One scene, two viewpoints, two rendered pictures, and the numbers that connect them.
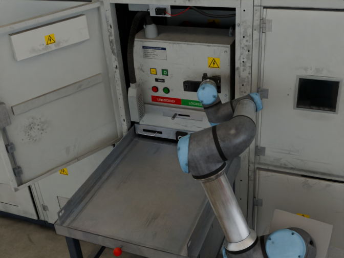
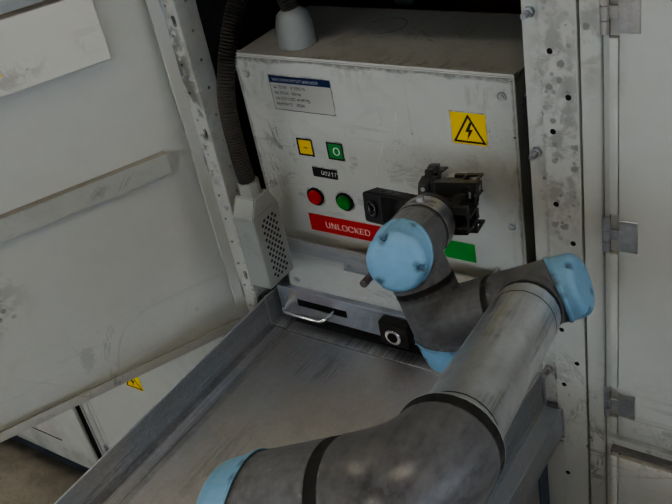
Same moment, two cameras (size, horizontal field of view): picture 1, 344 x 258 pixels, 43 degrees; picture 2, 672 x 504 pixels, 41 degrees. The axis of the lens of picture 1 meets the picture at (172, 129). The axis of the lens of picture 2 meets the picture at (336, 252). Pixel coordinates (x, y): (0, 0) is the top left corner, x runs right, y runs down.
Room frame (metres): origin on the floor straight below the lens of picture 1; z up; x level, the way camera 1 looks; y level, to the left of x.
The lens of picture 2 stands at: (0.66, -0.31, 1.89)
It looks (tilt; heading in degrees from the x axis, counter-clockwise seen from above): 33 degrees down; 16
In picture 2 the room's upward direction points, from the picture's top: 12 degrees counter-clockwise
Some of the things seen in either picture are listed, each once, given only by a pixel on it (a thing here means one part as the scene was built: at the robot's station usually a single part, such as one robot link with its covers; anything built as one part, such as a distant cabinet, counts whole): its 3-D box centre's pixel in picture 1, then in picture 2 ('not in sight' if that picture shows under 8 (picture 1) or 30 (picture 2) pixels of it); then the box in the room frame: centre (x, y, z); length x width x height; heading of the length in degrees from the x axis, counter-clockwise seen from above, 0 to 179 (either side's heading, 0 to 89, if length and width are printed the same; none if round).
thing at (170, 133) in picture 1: (184, 133); (406, 320); (1.90, -0.06, 0.89); 0.54 x 0.05 x 0.06; 66
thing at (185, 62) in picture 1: (180, 90); (381, 204); (1.88, -0.05, 1.15); 0.48 x 0.01 x 0.48; 66
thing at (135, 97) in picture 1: (136, 102); (263, 234); (1.90, 0.17, 1.09); 0.08 x 0.05 x 0.17; 156
